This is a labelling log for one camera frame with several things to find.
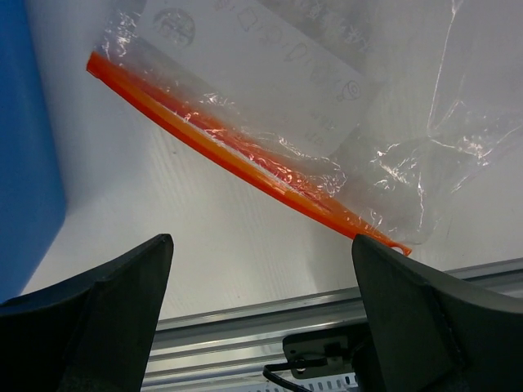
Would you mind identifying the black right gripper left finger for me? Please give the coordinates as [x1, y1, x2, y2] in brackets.
[1, 234, 174, 391]

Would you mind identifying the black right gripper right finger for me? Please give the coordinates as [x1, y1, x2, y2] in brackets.
[351, 234, 522, 391]

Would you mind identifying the clear zip bag orange zipper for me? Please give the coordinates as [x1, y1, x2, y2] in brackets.
[87, 1, 522, 253]

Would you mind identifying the blue plastic bin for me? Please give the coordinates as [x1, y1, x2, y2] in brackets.
[1, 1, 66, 301]

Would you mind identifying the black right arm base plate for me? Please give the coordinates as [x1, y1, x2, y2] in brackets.
[282, 327, 366, 380]

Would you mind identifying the aluminium table rail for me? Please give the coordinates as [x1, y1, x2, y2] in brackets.
[142, 259, 522, 391]

